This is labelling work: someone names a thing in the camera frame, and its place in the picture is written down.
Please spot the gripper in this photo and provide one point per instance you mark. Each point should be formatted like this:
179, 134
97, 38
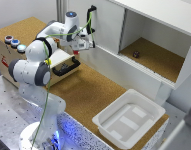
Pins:
82, 42

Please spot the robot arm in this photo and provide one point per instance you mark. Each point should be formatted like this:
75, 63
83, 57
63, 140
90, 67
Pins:
30, 68

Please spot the wooden drawer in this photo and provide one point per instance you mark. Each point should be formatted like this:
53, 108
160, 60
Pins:
63, 63

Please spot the wooden drawer box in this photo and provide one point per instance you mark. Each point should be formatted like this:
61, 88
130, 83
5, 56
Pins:
18, 28

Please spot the white sliding door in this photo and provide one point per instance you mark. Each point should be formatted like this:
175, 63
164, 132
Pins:
110, 23

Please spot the purple block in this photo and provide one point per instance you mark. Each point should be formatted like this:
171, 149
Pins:
136, 54

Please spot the green button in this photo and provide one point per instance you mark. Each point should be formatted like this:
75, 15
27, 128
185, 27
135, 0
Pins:
21, 48

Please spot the blue button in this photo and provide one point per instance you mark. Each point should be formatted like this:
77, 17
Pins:
15, 42

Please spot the white cabinet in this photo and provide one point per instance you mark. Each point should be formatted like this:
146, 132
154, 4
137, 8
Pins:
151, 20

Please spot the red button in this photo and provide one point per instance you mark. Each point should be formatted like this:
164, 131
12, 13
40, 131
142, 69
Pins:
8, 39

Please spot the white plastic box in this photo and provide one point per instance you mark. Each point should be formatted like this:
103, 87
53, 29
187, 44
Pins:
128, 120

